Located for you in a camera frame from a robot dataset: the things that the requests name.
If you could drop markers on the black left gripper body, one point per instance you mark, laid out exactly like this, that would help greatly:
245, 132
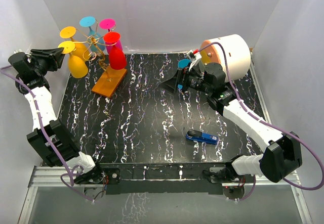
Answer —
43, 64

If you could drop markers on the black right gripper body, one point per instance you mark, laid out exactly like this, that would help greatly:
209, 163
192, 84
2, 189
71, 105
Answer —
195, 81

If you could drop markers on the blue wine glass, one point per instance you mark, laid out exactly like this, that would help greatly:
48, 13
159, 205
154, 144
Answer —
95, 39
183, 74

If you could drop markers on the yellow wine glass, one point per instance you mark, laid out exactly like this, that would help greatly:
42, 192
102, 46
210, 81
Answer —
76, 65

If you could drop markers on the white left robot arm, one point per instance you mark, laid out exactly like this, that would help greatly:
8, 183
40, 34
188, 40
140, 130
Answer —
53, 142

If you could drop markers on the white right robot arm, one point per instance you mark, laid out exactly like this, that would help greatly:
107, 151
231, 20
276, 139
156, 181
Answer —
281, 152

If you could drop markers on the pink wine glass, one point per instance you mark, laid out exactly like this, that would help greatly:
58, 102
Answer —
110, 25

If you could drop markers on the wooden rack base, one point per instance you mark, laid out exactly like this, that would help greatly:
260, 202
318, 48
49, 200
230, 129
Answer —
109, 82

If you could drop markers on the red wine glass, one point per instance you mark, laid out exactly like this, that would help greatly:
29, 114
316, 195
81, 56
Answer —
116, 56

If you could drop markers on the white cylinder with orange face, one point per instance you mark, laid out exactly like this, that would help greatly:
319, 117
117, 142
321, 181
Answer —
233, 54

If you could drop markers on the blue black stapler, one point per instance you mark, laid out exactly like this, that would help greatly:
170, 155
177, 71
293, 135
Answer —
199, 136

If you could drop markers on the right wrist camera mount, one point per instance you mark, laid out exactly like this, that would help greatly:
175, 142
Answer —
194, 57

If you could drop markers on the gold wire wine glass rack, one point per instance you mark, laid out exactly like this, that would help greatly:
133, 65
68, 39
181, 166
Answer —
93, 55

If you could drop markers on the aluminium frame rail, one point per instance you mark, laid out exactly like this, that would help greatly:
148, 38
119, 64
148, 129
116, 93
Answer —
141, 134

